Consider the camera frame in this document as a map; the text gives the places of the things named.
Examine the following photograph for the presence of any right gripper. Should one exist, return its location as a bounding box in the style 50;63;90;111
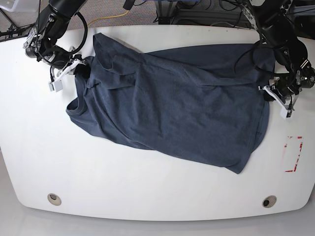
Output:
56;54;92;79

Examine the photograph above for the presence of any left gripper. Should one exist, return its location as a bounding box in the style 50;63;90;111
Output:
258;77;299;102

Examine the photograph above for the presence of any blue T-shirt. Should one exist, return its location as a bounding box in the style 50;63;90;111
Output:
66;33;270;174

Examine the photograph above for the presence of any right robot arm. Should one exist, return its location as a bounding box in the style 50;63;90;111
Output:
23;0;91;82

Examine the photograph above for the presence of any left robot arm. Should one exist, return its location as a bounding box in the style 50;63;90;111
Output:
236;0;315;102

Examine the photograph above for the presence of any red tape rectangle marking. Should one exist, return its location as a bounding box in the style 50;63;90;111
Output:
283;136;303;173

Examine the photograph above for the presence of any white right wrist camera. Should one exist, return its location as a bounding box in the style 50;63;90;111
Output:
48;80;63;92

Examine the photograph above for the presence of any yellow cable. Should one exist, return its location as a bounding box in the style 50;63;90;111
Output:
87;8;130;27

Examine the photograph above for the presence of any right table cable grommet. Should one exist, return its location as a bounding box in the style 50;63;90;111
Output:
262;195;277;208

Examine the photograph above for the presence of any table cable grommet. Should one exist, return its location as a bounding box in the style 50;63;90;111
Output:
47;193;62;206
262;195;277;208

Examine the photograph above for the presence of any left table cable grommet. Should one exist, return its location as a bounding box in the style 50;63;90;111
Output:
47;193;62;206

